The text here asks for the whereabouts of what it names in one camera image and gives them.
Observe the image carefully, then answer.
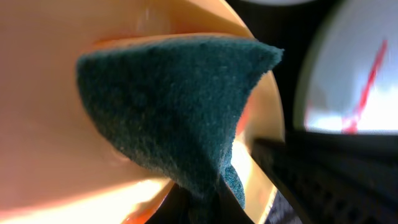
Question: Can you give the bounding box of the yellow plate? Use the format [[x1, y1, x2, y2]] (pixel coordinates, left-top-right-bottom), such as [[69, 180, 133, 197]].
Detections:
[[1, 0, 284, 223]]

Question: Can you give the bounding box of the upper pale green plate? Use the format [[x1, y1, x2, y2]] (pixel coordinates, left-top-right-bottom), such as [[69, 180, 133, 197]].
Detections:
[[293, 0, 397, 135]]

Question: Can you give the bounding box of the green yellow sponge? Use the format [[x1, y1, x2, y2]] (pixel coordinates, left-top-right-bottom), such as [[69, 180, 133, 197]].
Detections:
[[76, 35, 283, 223]]

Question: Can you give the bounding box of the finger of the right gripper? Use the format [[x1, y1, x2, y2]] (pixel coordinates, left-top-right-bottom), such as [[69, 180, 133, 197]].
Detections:
[[251, 132, 397, 224]]

